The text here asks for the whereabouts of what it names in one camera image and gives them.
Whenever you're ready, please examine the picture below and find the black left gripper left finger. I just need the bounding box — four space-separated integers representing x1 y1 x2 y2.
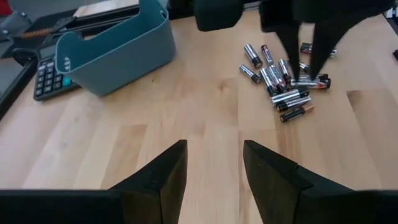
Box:
108 139 188 224

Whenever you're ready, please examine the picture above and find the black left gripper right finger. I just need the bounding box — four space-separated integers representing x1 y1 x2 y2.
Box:
243 139 355 224

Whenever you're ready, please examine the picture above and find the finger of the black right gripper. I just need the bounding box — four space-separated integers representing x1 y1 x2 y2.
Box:
310 20 352 81
275 23 301 82

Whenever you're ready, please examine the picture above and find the copper black battery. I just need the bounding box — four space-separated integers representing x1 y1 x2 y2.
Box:
279 104 315 123

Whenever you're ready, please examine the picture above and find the blue-grey plastic bin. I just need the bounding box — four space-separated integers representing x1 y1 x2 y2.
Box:
55 0 177 97

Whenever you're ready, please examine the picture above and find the black calculator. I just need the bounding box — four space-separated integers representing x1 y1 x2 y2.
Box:
32 43 82 102

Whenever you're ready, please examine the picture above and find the red cart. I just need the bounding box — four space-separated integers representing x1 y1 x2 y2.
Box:
0 0 14 16

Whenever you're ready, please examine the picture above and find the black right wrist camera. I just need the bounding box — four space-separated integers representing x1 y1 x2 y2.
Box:
194 0 245 32

